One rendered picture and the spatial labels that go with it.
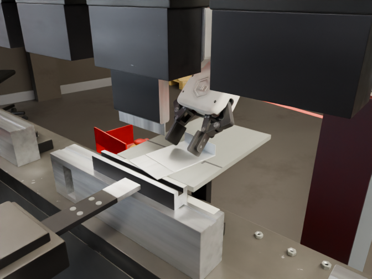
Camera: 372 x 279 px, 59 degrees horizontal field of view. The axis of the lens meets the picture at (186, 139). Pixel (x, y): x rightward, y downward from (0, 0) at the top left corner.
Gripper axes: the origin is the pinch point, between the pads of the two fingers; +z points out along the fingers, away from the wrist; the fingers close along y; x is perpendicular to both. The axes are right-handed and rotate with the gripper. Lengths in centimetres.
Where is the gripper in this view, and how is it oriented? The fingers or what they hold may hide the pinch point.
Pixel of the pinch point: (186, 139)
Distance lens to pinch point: 59.3
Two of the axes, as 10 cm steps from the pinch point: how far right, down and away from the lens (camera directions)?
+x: 5.8, 3.9, 7.2
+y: 6.5, 3.1, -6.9
